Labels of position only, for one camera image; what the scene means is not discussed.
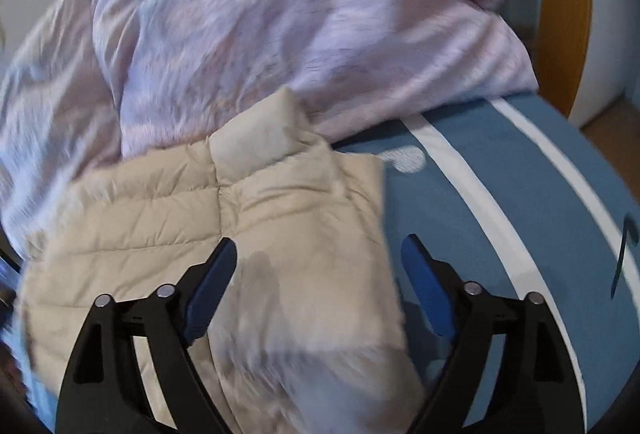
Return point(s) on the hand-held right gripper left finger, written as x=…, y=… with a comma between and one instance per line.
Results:
x=210, y=296

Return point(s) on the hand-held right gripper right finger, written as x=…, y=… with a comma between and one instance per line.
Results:
x=427, y=286

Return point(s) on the beige quilted puffer jacket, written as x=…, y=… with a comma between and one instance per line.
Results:
x=280, y=209

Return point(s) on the bed with blue striped sheet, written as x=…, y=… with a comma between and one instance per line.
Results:
x=500, y=194

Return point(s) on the orange wooden headboard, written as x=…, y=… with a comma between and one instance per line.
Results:
x=565, y=3

